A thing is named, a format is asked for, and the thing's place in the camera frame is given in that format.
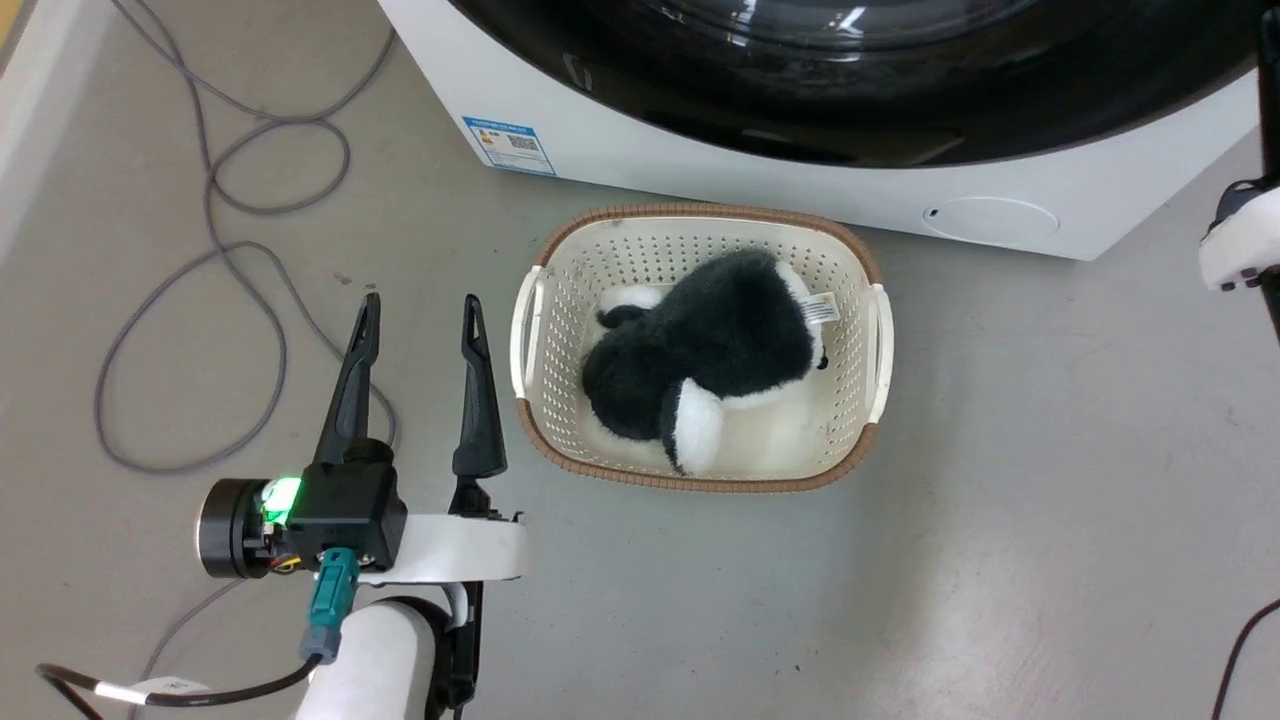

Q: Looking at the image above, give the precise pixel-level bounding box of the cream laundry basket brown rim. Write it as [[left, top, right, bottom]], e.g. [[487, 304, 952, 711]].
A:
[[509, 202, 895, 494]]

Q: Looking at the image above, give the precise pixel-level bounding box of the black and white plush toy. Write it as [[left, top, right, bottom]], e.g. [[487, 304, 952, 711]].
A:
[[581, 247, 832, 478]]

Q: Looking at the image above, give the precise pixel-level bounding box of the black glass washing machine door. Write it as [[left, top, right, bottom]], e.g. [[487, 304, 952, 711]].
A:
[[445, 0, 1263, 170]]

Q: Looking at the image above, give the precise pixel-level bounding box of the black cable teal connector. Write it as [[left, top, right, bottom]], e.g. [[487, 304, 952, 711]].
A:
[[37, 547, 361, 720]]

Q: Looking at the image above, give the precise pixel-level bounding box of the round white filter cover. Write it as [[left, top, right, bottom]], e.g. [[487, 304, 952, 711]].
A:
[[921, 195, 1062, 244]]

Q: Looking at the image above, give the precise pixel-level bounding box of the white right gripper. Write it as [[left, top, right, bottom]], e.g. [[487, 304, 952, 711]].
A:
[[1198, 5, 1280, 294]]

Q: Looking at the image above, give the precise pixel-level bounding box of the blue energy label sticker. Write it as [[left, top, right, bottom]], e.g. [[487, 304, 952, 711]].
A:
[[461, 115, 558, 178]]

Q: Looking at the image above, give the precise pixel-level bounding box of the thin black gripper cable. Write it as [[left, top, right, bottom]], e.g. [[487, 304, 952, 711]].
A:
[[438, 580, 485, 717]]

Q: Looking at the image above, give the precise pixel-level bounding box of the long grey floor cable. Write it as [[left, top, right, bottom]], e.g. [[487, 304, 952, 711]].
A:
[[93, 0, 400, 701]]

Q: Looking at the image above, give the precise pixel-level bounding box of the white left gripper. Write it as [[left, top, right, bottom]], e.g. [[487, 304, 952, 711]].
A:
[[314, 292, 530, 587]]

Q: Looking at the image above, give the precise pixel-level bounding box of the dark red floor cable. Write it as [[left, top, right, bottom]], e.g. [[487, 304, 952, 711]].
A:
[[1211, 597, 1280, 720]]

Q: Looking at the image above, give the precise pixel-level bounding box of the white washing machine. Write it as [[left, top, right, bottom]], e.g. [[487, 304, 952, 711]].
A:
[[377, 0, 1264, 262]]

